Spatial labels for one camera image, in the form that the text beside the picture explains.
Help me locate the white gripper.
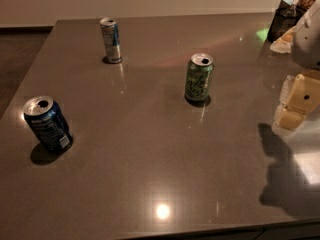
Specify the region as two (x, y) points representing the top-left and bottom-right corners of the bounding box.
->
(274, 0), (320, 131)

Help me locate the silver blue redbull can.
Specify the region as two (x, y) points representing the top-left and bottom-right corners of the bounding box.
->
(100, 17), (122, 64)

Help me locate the green soda can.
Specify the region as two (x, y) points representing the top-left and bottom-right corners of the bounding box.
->
(184, 53), (214, 102)

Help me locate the black snack bag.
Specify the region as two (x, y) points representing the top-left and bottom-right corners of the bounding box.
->
(267, 0), (305, 42)

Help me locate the dark blue soda can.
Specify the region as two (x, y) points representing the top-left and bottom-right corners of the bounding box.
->
(23, 96), (73, 153)

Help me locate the white wrapped snack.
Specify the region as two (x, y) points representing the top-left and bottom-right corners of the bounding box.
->
(270, 27), (295, 54)

